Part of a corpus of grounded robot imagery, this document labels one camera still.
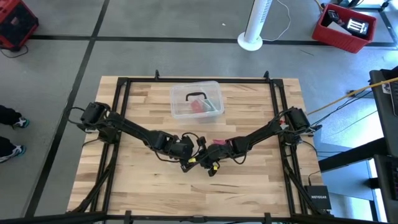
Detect green bandage pack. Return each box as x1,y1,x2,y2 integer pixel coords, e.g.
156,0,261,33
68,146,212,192
203,98,220,113

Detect white tower fan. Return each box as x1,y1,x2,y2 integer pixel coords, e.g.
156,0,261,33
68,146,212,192
237,0,274,52

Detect black box handle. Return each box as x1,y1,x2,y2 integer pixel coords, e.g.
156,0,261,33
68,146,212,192
185,91,208,102

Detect black aluminium table frame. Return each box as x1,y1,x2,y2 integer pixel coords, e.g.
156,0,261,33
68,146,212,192
67,70,332,224

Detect black Netgear network switch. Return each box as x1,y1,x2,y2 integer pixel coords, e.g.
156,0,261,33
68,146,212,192
303,185,332,210

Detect clear plastic storage box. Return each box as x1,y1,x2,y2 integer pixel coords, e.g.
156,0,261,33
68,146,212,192
170,80,225,121

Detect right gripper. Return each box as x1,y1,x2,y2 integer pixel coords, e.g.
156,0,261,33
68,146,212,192
200,143,238,177

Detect person's feet at left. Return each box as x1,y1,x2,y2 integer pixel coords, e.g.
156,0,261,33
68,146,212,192
0,105,30,164

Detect red plastic crate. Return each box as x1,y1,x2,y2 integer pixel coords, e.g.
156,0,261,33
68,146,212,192
312,2,377,54

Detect red and black case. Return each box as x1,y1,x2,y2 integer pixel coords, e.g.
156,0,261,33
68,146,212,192
0,0,40,52

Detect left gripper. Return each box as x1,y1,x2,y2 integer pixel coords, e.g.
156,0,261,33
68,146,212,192
169,136,207,173

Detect black and white device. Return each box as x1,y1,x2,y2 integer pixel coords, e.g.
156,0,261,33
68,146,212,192
345,17,370,37

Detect black desk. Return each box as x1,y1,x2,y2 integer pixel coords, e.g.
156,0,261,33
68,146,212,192
318,65,398,224

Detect yellow cable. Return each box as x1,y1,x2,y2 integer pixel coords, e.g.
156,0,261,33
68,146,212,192
307,77,398,116

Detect small black device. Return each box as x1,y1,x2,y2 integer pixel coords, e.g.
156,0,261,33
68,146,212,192
325,9,341,24

